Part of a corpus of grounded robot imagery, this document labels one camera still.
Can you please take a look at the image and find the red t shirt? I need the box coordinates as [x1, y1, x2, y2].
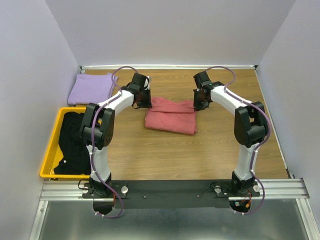
[144, 97, 197, 135]

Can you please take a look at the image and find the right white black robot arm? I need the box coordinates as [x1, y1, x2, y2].
[193, 71, 271, 196]

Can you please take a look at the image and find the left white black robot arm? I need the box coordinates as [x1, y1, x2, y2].
[79, 72, 152, 198]

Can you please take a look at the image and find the folded purple t shirt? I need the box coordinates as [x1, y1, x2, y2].
[67, 73, 115, 106]

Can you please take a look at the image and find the black t shirt in bin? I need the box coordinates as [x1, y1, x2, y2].
[54, 111, 91, 175]

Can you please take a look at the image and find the yellow plastic bin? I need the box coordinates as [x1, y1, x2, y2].
[39, 107, 93, 179]

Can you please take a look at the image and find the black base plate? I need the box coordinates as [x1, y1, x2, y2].
[82, 179, 261, 213]

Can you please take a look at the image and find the aluminium front rail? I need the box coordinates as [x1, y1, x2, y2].
[40, 178, 310, 201]

